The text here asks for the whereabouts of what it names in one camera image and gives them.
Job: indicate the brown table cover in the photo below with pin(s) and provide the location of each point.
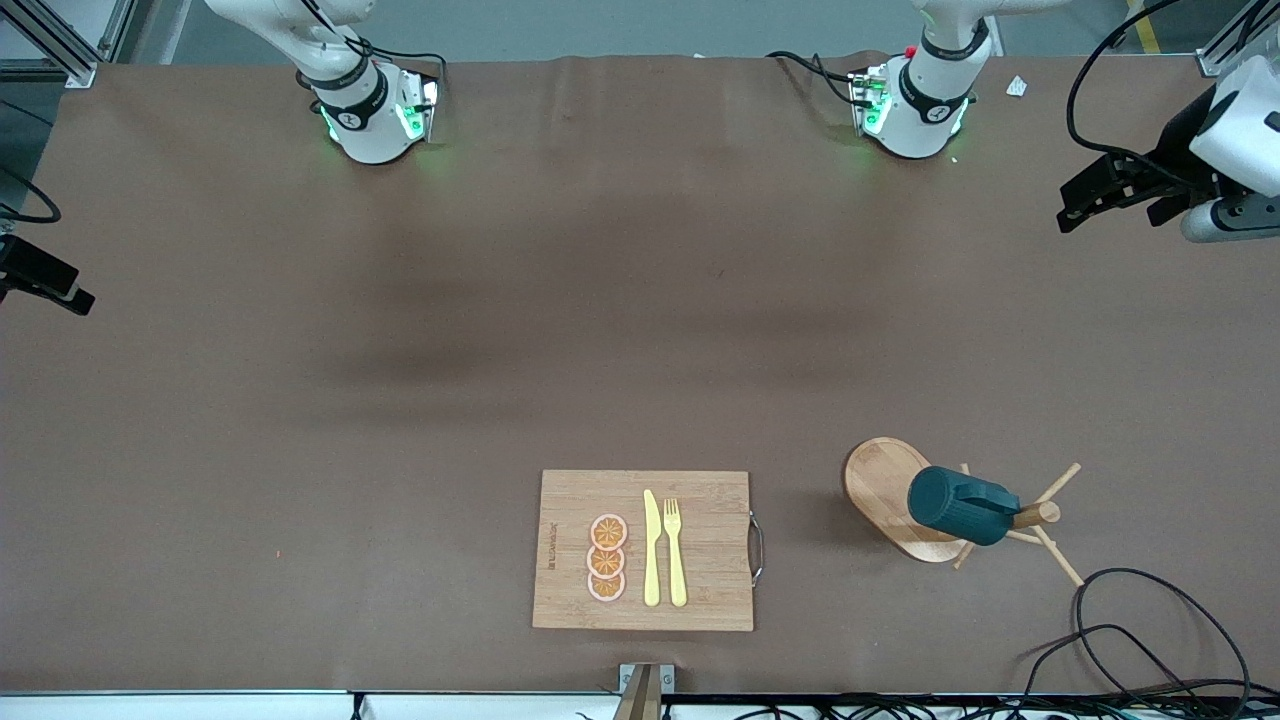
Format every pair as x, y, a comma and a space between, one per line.
200, 550

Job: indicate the white paper scrap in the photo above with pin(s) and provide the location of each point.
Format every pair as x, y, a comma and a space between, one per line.
1017, 86

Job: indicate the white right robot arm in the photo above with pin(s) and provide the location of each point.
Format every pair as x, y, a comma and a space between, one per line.
365, 125

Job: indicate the wooden cutting board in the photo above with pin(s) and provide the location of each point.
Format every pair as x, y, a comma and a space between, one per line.
570, 500

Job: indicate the orange slice toy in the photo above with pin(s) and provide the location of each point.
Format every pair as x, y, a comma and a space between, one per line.
608, 531

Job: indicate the aluminium frame strut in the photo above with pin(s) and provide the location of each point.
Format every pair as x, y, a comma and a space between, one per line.
1220, 50
75, 60

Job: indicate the dark green mug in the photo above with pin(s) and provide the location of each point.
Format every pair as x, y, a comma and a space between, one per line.
960, 503

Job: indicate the wooden mug rack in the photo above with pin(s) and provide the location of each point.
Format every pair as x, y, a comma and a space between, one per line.
880, 480

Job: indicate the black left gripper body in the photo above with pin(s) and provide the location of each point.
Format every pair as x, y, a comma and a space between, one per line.
1176, 150

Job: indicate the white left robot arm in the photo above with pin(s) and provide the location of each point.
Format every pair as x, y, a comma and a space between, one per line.
925, 110

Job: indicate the yellow plastic fork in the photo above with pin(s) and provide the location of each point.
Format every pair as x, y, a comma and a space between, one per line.
676, 560

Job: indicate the metal bracket with post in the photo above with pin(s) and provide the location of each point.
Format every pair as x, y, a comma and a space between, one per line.
645, 685

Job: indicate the yellow plastic knife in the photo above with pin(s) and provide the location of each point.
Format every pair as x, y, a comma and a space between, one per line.
651, 550

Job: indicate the white table edge rail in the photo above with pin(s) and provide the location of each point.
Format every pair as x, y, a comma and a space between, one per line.
200, 708

